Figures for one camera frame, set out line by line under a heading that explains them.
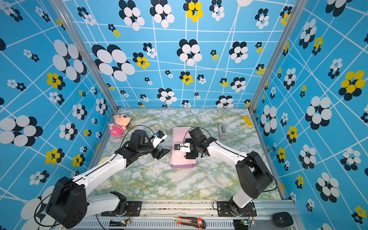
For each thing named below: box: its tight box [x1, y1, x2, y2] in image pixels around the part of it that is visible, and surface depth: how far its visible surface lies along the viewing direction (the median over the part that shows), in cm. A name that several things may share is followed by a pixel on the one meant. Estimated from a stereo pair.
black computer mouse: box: [272, 211, 294, 228], surface depth 71 cm
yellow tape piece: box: [242, 115, 253, 127], surface depth 114 cm
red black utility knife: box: [172, 216, 207, 230], surface depth 71 cm
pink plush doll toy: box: [109, 114, 131, 137], surface depth 104 cm
